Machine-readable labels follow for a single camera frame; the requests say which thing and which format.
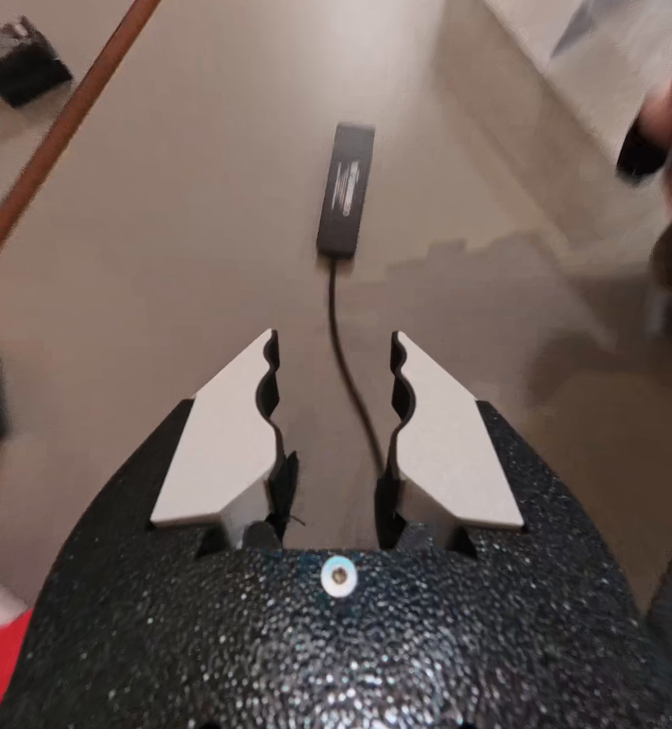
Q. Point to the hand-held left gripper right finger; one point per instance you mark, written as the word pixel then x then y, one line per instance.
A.
pixel 449 455

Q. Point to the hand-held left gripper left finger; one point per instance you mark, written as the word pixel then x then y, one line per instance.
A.
pixel 222 444

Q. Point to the black usb hub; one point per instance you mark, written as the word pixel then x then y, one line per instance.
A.
pixel 344 193

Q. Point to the black battery charger case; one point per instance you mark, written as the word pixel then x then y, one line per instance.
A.
pixel 20 68

